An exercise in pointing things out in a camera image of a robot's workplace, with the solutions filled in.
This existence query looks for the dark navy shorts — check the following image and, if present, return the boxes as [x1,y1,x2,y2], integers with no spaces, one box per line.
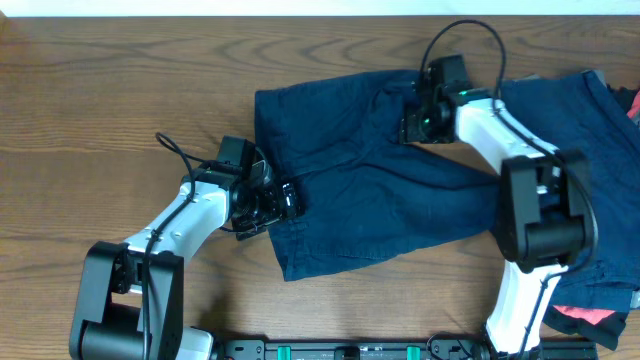
[254,70,498,281]

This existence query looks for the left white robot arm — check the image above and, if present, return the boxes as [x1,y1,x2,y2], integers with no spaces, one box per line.
[69,133,302,360]

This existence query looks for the red garment in pile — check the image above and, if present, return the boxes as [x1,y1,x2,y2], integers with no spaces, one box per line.
[554,93,639,325]

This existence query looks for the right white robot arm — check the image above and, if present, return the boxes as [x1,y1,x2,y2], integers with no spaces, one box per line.
[399,55,598,359]

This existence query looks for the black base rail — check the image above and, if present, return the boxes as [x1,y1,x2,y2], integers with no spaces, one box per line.
[209,334,599,360]

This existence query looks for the blue denim garment pile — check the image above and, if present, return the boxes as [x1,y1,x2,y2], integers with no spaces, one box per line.
[502,71,639,312]

